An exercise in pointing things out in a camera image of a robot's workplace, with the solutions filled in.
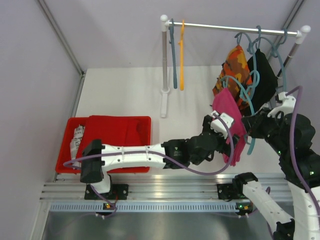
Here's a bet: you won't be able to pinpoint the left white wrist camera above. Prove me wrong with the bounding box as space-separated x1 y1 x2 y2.
209 110 235 139

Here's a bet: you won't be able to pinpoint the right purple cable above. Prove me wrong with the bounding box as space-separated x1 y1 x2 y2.
286 86 320 213

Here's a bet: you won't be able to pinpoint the orange plastic hanger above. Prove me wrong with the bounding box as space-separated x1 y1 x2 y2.
178 19 185 91

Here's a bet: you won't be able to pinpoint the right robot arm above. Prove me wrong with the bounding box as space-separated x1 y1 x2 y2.
232 108 320 240

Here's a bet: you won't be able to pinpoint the teal hanger of black trousers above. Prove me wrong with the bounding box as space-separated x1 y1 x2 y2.
252 25 262 50

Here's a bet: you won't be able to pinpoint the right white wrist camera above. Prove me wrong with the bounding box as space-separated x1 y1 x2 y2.
267 92 297 118

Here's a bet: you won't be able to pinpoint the teal hanger of camouflage trousers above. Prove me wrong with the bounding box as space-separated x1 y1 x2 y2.
234 32 258 77

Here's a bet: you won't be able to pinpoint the newspaper print trousers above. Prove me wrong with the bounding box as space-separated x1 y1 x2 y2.
69 125 85 160

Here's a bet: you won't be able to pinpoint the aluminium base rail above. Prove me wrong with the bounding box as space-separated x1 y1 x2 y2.
39 173 293 201

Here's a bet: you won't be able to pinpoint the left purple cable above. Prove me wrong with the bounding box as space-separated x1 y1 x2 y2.
62 113 236 176

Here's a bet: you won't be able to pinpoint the red plastic tray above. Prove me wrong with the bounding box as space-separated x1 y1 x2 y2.
55 115 152 174

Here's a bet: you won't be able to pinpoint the teal hanger of newspaper trousers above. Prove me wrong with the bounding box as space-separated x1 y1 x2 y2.
168 18 178 89

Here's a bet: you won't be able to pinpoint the pink trousers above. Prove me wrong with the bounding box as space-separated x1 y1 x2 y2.
212 88 246 167

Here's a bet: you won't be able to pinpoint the purple cable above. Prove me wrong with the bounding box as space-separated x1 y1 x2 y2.
62 113 236 176
286 86 320 213

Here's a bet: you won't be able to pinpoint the red trousers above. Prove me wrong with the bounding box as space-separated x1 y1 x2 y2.
77 115 152 158

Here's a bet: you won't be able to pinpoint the orange camouflage trousers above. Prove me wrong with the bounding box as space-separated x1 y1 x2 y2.
212 44 253 115

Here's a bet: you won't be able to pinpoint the teal hanger of pink trousers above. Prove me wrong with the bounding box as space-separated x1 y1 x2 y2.
221 70 260 156

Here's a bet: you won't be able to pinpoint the empty teal hanger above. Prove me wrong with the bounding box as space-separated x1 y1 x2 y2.
260 28 288 92

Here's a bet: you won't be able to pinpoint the perforated cable duct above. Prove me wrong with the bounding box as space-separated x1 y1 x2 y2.
49 201 251 213

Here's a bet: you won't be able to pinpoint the white metal clothes rack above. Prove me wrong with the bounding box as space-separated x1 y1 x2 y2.
160 14 311 118

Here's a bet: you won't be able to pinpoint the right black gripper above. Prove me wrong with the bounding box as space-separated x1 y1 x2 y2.
241 105 288 155

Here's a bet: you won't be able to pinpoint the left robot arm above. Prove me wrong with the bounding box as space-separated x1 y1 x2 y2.
78 111 235 199

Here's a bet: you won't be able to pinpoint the black trousers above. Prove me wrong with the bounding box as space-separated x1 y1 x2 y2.
251 49 278 112

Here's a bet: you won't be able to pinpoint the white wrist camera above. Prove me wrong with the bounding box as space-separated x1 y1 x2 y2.
267 92 297 118
209 110 235 139

